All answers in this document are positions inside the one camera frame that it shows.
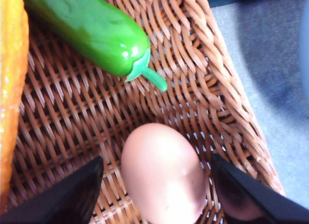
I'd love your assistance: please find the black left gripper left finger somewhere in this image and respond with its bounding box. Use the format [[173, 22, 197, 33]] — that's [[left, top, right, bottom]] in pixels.
[[0, 156, 104, 224]]

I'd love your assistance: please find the brown egg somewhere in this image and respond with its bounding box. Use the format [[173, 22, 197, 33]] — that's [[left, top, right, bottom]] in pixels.
[[121, 123, 207, 224]]

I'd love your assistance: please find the brown wicker basket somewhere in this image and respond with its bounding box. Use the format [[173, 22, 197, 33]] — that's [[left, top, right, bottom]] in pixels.
[[5, 0, 284, 224]]

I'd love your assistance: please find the yellow toy corn cob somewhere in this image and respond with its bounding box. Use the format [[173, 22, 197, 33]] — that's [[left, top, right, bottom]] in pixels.
[[0, 0, 29, 214]]

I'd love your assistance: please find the green toy chili pepper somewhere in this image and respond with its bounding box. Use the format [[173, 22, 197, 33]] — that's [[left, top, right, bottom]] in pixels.
[[24, 0, 167, 91]]

